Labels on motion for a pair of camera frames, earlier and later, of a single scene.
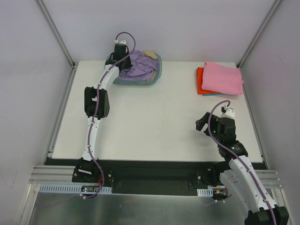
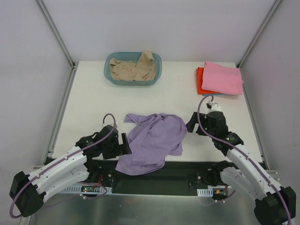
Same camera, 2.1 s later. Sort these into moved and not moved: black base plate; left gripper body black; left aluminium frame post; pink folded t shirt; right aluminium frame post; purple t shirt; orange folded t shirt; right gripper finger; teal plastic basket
Moved: left gripper body black; right gripper finger; purple t shirt
Not moved: orange folded t shirt; left aluminium frame post; teal plastic basket; right aluminium frame post; pink folded t shirt; black base plate
